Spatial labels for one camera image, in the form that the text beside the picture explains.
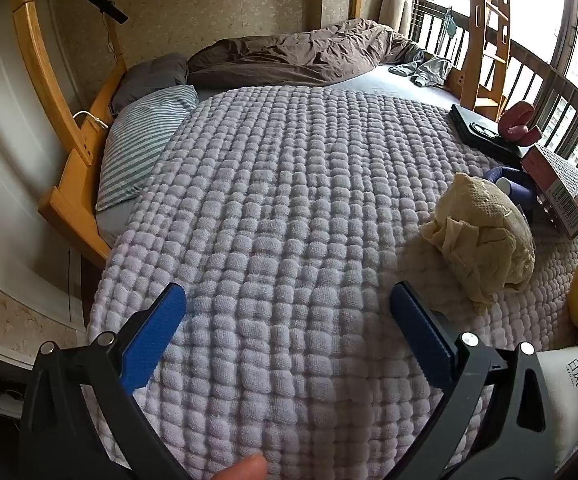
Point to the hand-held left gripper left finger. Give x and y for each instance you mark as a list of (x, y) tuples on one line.
[(155, 330)]

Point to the dark purple bag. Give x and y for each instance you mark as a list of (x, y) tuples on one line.
[(519, 185)]

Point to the grey pillow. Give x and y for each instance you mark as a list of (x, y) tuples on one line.
[(149, 77)]

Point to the brown duvet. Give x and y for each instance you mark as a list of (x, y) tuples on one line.
[(294, 57)]

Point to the wooden curved ladder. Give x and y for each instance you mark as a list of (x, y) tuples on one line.
[(479, 35)]

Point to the lavender quilted blanket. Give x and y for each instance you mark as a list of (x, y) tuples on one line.
[(294, 210)]

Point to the striped pillow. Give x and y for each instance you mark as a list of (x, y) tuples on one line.
[(139, 145)]

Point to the black flat case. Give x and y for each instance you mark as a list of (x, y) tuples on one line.
[(474, 127)]

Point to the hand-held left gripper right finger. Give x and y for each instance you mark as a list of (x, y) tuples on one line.
[(421, 335)]

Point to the wooden bunk bed frame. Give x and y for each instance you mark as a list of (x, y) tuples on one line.
[(69, 195)]

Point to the red curved plastic object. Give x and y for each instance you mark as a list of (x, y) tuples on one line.
[(516, 115)]

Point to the grey garment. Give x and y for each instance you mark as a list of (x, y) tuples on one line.
[(431, 70)]

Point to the person's left hand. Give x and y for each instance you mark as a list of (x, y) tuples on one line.
[(243, 468)]

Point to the red cardboard box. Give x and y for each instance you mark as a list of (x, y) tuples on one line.
[(549, 170)]

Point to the crumpled beige paper wad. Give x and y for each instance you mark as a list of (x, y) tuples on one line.
[(479, 230)]

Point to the dark balcony railing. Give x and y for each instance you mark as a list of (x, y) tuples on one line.
[(564, 90)]

